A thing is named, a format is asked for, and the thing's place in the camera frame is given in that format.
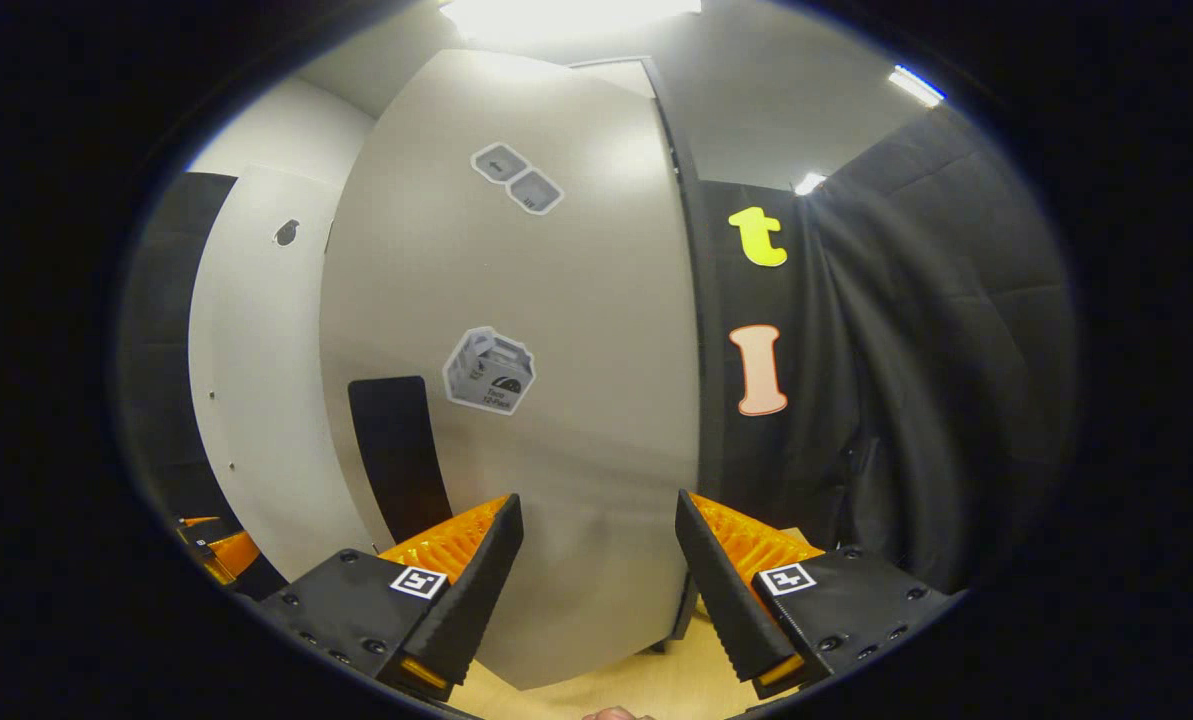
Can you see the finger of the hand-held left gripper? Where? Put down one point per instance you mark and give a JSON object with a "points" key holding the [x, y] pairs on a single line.
{"points": [[236, 555]]}

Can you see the small ceiling light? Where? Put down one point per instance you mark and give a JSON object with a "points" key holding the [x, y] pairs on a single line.
{"points": [[809, 183]]}

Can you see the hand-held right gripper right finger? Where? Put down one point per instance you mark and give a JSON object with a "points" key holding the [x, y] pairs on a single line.
{"points": [[726, 600]]}

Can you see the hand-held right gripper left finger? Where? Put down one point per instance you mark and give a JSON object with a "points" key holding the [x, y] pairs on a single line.
{"points": [[471, 600]]}

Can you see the rectangular ceiling light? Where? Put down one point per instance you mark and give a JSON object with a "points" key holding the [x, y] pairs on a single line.
{"points": [[916, 86]]}

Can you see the large ceiling light panel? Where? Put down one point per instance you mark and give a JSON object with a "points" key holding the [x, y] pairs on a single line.
{"points": [[566, 15]]}

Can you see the white cabinet door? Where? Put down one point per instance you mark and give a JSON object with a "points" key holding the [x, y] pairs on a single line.
{"points": [[576, 350], [256, 400]]}

